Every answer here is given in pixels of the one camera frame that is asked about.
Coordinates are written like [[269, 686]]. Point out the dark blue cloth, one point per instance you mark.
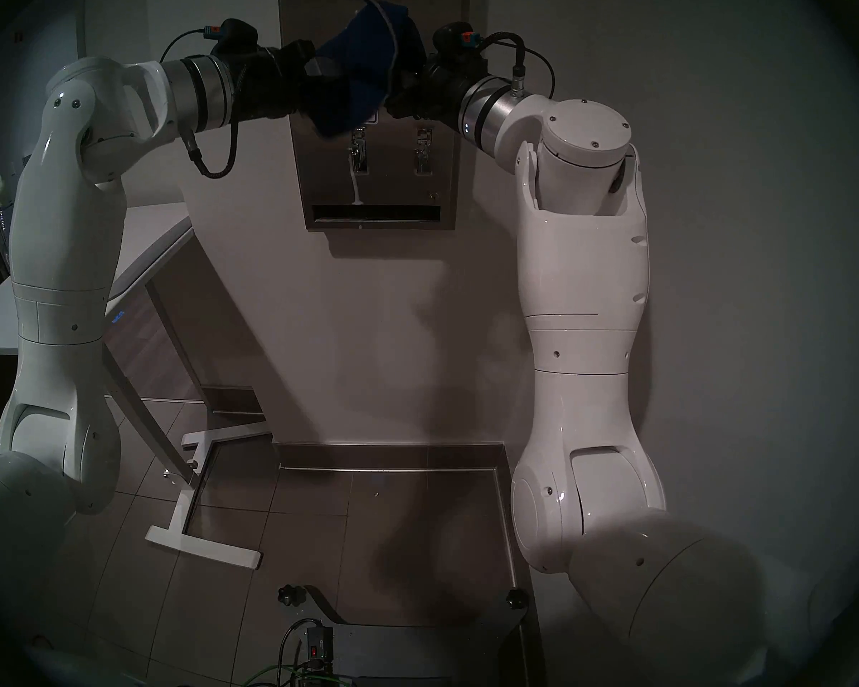
[[361, 63]]

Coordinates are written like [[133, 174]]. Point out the metal dispenser lever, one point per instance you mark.
[[358, 154], [422, 152]]

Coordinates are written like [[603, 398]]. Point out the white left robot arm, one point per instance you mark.
[[64, 227]]

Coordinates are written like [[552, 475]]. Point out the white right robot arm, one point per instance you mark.
[[587, 263]]

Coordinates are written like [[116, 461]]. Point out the dark metal robot base platform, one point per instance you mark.
[[415, 653]]

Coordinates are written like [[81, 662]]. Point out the black star knob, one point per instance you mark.
[[517, 600], [291, 596]]

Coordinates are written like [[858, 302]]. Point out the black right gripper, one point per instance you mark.
[[437, 91]]

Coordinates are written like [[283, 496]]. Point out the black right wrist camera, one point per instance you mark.
[[454, 38]]

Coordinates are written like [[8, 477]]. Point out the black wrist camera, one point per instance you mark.
[[236, 34], [454, 38]]

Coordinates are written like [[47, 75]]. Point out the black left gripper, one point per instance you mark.
[[268, 81]]

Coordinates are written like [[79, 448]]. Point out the stainless steel wall dispenser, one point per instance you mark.
[[394, 192]]

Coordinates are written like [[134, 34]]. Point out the white side table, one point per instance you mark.
[[150, 242]]

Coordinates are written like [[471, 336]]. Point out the black box with red light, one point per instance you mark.
[[319, 644]]

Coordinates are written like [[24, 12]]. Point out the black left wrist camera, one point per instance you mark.
[[236, 34]]

